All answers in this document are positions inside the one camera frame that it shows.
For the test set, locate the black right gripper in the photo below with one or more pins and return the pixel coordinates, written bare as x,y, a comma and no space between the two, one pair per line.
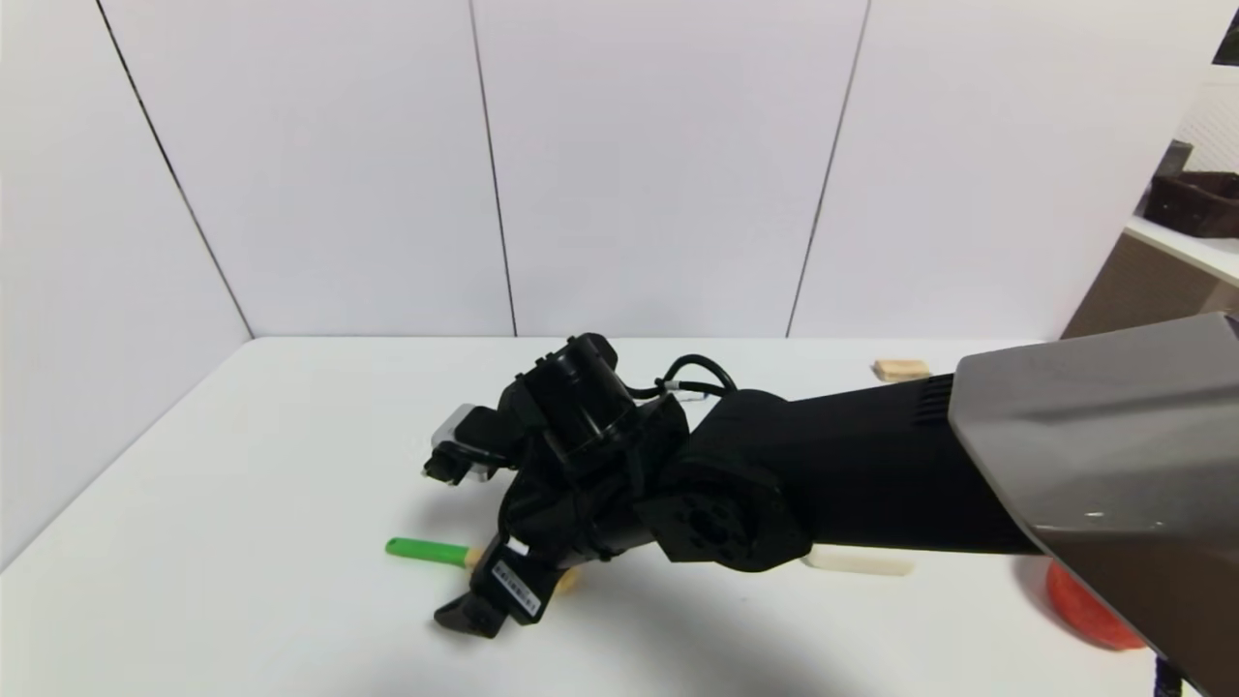
514,583

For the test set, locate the black and silver right robot arm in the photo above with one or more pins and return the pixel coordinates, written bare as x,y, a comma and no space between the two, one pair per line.
871,465

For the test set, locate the dark green object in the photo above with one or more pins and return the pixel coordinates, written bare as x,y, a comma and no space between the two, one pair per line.
1229,44

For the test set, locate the white rectangular soap block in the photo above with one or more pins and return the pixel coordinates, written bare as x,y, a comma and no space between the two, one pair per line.
857,561

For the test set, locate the small tan wooden block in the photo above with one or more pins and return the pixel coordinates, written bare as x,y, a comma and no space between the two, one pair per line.
901,370

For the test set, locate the red apple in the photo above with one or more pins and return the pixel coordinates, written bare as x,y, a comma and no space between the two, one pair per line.
1084,610

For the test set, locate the brown perforated panel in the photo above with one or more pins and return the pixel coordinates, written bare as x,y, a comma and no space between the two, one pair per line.
1133,281

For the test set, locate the dark brown basket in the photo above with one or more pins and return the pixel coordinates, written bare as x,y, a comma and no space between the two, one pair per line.
1195,203

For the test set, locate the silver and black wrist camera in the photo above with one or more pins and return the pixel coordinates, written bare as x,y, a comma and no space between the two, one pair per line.
465,440

